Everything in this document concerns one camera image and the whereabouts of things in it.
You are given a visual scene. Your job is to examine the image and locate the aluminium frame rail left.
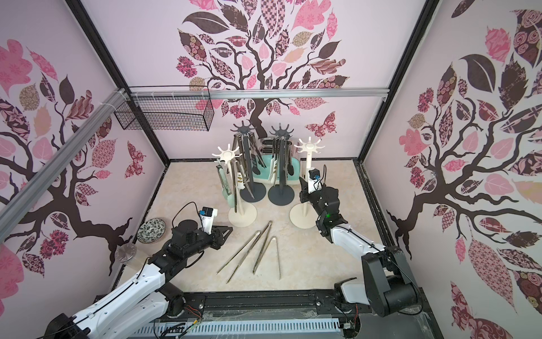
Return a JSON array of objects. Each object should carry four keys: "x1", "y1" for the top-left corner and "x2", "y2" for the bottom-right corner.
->
[{"x1": 1, "y1": 88, "x2": 127, "y2": 241}]

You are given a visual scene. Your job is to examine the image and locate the grey utensil rack stand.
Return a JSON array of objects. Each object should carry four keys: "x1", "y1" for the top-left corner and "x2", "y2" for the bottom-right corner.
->
[{"x1": 231, "y1": 121, "x2": 267, "y2": 203}]

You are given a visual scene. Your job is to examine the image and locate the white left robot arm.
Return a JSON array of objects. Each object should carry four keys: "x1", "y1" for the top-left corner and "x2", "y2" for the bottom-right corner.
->
[{"x1": 44, "y1": 220, "x2": 233, "y2": 338}]

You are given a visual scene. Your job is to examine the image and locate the clear glass lid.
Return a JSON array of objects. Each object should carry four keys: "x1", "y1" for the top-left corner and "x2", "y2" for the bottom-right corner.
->
[{"x1": 114, "y1": 243, "x2": 137, "y2": 264}]

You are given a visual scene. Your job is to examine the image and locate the steel tongs white tips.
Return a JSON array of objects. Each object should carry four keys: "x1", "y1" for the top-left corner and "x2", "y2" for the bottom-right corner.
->
[{"x1": 269, "y1": 138, "x2": 279, "y2": 185}]

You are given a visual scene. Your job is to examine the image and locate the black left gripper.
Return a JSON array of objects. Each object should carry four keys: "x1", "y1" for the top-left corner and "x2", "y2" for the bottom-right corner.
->
[{"x1": 186, "y1": 225, "x2": 235, "y2": 258}]

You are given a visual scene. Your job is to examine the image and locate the black nylon tongs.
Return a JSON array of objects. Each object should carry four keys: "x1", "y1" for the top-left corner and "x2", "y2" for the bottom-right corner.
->
[{"x1": 285, "y1": 138, "x2": 295, "y2": 177}]

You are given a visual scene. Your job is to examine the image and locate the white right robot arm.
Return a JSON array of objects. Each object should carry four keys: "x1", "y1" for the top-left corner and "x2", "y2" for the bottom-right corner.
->
[{"x1": 300, "y1": 176, "x2": 423, "y2": 317}]

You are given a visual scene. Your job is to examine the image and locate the long steel tongs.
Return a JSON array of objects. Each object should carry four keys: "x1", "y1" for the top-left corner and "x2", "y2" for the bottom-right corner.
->
[{"x1": 216, "y1": 230, "x2": 262, "y2": 283}]

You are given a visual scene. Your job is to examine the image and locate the white cable duct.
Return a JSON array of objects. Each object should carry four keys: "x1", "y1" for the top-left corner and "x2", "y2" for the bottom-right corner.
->
[{"x1": 131, "y1": 319, "x2": 344, "y2": 338}]

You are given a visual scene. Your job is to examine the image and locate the grey utensil rack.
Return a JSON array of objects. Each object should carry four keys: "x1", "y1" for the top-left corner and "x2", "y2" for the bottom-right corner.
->
[{"x1": 268, "y1": 124, "x2": 294, "y2": 206}]

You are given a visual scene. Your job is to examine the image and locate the black silicone tip tongs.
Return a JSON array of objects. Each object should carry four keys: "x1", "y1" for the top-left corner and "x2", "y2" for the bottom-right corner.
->
[{"x1": 248, "y1": 132, "x2": 267, "y2": 175}]

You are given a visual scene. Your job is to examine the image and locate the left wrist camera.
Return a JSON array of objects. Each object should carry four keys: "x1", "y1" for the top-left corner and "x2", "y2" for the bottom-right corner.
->
[{"x1": 199, "y1": 206, "x2": 218, "y2": 234}]

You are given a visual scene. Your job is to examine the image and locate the white handled tongs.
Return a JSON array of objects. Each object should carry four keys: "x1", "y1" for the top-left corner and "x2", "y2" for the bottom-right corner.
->
[{"x1": 236, "y1": 168, "x2": 246, "y2": 190}]

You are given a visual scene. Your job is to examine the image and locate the green silicone tip tongs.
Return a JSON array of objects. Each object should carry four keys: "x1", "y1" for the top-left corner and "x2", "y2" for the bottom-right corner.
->
[{"x1": 216, "y1": 163, "x2": 235, "y2": 208}]

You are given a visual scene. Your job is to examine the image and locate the cream utensil rack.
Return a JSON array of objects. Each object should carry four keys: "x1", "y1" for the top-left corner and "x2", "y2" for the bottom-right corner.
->
[
  {"x1": 289, "y1": 137, "x2": 324, "y2": 230},
  {"x1": 213, "y1": 144, "x2": 257, "y2": 228}
]

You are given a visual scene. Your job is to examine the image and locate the short steel tongs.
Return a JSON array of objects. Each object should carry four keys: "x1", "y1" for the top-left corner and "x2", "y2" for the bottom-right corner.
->
[{"x1": 253, "y1": 236, "x2": 282, "y2": 281}]

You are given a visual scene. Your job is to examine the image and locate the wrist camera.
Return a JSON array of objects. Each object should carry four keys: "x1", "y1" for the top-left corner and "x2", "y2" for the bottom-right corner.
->
[
  {"x1": 307, "y1": 168, "x2": 323, "y2": 194},
  {"x1": 199, "y1": 206, "x2": 218, "y2": 234}
]

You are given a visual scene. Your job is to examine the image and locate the mint green toaster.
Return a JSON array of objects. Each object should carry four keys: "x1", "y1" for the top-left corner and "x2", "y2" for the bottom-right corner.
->
[{"x1": 253, "y1": 138, "x2": 301, "y2": 185}]

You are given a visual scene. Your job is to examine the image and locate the slim steel tongs centre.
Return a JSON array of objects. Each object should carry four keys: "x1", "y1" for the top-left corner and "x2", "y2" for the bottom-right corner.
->
[{"x1": 252, "y1": 220, "x2": 273, "y2": 275}]

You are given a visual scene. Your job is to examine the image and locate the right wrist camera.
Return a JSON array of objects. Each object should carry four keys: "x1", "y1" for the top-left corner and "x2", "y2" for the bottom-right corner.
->
[{"x1": 307, "y1": 168, "x2": 323, "y2": 194}]

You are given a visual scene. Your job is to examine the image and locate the black wire basket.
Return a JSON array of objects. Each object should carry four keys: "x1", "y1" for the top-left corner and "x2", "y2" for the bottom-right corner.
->
[{"x1": 114, "y1": 85, "x2": 215, "y2": 131}]

